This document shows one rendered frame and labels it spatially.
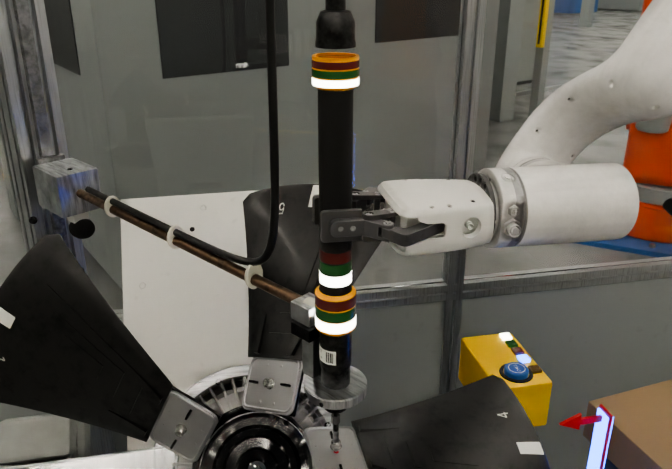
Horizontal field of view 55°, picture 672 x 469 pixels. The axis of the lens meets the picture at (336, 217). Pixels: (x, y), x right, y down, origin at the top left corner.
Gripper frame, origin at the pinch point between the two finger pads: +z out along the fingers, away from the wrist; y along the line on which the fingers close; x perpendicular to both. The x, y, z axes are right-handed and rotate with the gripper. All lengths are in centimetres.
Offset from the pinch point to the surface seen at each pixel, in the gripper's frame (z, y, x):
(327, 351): 0.9, -1.5, -14.7
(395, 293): -29, 70, -48
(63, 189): 35, 46, -11
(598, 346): -86, 70, -69
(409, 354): -34, 70, -66
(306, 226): 0.3, 16.7, -7.8
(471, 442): -17.2, -0.6, -30.2
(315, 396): 2.3, -2.3, -19.7
